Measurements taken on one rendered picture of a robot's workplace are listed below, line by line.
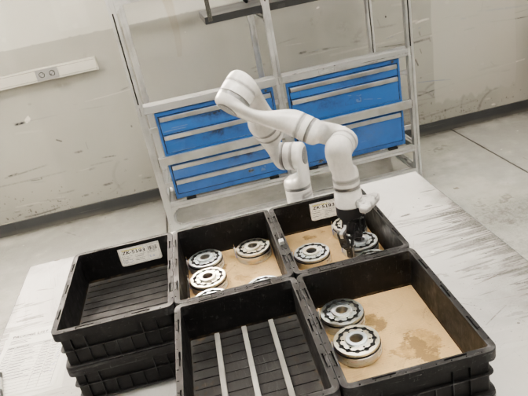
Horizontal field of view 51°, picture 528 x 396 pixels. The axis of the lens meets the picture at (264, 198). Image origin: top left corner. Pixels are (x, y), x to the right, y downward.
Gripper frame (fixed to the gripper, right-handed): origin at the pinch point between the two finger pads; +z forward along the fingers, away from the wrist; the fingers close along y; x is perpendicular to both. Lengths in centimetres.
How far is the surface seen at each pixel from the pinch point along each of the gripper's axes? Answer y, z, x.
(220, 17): -135, -48, -139
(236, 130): -132, 18, -141
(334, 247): -2.4, 2.3, -8.0
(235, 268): 16.4, 2.4, -31.0
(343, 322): 31.4, -0.7, 11.7
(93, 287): 39, 3, -69
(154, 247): 23, -4, -56
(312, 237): -5.5, 2.3, -17.1
